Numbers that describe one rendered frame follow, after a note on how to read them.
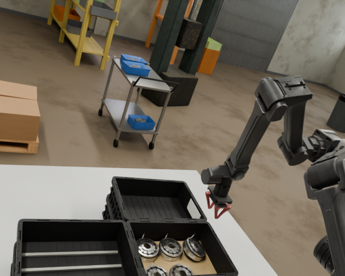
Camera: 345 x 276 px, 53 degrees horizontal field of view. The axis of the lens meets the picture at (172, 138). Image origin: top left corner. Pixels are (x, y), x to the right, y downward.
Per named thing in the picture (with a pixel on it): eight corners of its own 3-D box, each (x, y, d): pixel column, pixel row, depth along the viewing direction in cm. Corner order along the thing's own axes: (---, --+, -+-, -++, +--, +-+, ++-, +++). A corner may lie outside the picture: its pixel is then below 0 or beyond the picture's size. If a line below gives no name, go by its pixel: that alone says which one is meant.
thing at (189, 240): (199, 241, 155) (200, 240, 155) (207, 259, 147) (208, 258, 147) (183, 235, 150) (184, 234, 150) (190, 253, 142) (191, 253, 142)
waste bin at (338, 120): (332, 131, 739) (350, 101, 709) (319, 119, 788) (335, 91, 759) (353, 136, 753) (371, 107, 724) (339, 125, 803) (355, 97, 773)
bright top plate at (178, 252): (176, 237, 152) (176, 236, 152) (185, 255, 144) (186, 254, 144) (155, 239, 147) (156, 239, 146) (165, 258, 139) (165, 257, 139)
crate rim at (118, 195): (183, 184, 183) (185, 180, 182) (206, 224, 159) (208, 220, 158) (110, 179, 165) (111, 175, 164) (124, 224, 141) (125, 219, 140)
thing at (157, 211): (177, 199, 186) (184, 182, 182) (199, 240, 163) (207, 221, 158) (105, 195, 169) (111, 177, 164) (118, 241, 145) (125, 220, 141)
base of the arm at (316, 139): (319, 166, 132) (335, 139, 127) (305, 166, 128) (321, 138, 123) (304, 154, 139) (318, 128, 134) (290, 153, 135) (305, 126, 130)
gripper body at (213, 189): (217, 205, 131) (223, 189, 128) (206, 189, 140) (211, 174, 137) (231, 205, 134) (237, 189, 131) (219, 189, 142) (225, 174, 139)
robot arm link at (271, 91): (319, 88, 91) (302, 62, 96) (270, 107, 92) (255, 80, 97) (308, 161, 128) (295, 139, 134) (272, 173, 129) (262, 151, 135)
